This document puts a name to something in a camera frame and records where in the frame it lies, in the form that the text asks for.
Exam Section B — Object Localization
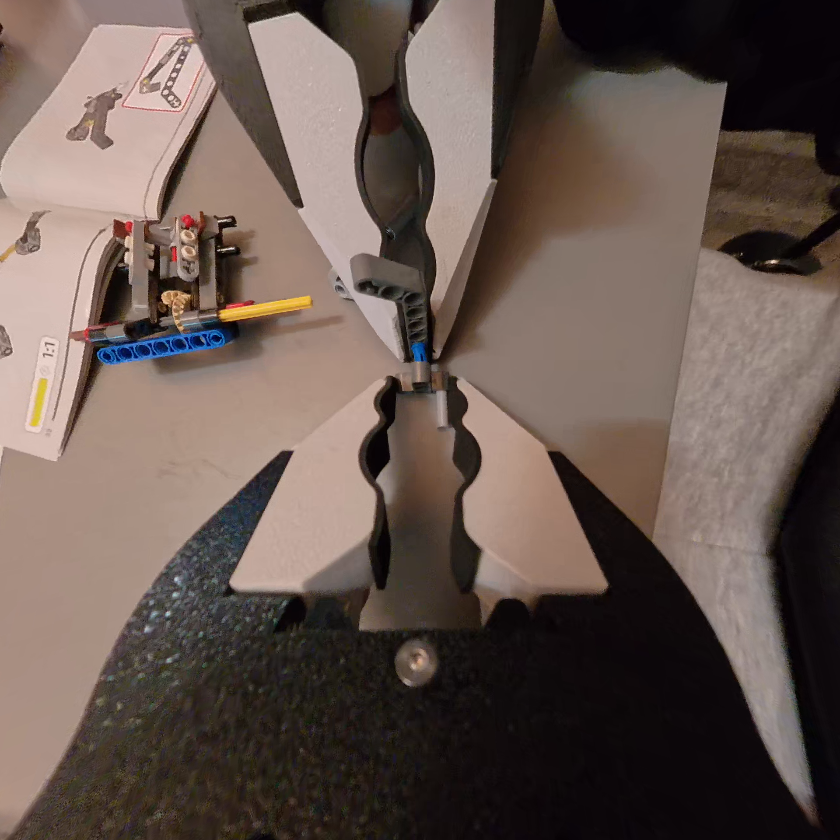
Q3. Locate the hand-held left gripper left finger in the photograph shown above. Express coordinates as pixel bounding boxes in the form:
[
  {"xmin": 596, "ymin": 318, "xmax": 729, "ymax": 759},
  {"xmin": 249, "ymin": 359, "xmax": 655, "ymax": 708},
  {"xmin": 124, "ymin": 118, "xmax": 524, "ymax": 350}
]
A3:
[{"xmin": 228, "ymin": 376, "xmax": 400, "ymax": 597}]

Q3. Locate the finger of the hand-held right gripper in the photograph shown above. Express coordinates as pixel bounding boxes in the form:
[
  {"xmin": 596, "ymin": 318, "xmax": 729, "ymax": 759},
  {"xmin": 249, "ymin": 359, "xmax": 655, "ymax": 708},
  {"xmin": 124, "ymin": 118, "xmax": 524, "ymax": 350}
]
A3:
[
  {"xmin": 249, "ymin": 8, "xmax": 403, "ymax": 361},
  {"xmin": 384, "ymin": 0, "xmax": 498, "ymax": 366}
]

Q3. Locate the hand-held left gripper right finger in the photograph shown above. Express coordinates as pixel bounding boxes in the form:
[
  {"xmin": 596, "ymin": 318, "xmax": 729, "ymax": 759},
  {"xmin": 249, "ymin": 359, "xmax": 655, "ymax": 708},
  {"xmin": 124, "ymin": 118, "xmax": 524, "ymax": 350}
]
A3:
[{"xmin": 448, "ymin": 376, "xmax": 609, "ymax": 599}]

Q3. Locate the grey lego connector with axle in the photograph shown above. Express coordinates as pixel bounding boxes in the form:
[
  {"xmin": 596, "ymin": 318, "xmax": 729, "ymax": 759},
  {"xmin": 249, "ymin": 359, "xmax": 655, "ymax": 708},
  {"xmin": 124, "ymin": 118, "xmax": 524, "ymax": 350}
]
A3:
[{"xmin": 395, "ymin": 364, "xmax": 452, "ymax": 432}]

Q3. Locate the dark grey angled lego beam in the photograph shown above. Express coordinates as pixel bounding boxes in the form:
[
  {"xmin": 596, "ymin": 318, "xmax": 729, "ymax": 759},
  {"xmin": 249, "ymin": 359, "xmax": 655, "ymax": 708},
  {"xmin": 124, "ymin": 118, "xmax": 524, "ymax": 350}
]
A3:
[{"xmin": 349, "ymin": 252, "xmax": 435, "ymax": 349}]

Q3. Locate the lego instruction booklet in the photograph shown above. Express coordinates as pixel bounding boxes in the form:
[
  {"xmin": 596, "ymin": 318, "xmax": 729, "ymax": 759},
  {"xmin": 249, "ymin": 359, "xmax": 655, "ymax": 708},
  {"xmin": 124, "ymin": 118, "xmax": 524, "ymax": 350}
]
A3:
[{"xmin": 0, "ymin": 25, "xmax": 219, "ymax": 462}]

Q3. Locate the partly built lego model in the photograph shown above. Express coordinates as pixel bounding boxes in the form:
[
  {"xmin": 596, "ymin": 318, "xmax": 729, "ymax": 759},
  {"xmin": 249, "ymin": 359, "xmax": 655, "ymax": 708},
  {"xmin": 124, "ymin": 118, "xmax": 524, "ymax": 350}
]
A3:
[{"xmin": 70, "ymin": 213, "xmax": 315, "ymax": 366}]

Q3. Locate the light grey cloth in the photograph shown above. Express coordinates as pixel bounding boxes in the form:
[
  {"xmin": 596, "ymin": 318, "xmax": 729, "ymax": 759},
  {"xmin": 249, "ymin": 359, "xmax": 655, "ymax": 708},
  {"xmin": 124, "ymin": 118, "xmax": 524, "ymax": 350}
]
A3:
[{"xmin": 651, "ymin": 247, "xmax": 840, "ymax": 829}]

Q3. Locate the dark cloth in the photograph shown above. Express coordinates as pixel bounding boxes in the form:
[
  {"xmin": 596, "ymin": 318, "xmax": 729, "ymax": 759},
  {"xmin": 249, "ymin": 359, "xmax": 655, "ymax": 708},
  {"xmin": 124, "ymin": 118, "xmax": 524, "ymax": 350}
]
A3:
[
  {"xmin": 545, "ymin": 0, "xmax": 840, "ymax": 177},
  {"xmin": 776, "ymin": 427, "xmax": 840, "ymax": 840}
]

